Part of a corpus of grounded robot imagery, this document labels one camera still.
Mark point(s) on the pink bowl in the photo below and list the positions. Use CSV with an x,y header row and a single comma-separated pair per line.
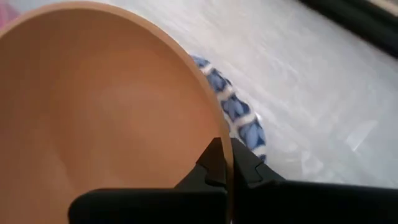
x,y
6,12

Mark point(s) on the white blue-patterned plate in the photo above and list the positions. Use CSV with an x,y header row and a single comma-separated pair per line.
x,y
236,109

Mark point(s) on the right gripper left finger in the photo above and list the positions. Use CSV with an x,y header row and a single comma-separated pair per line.
x,y
161,207

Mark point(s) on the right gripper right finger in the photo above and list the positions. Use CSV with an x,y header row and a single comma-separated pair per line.
x,y
311,205

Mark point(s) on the black table frame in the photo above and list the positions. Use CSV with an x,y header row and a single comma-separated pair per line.
x,y
367,21

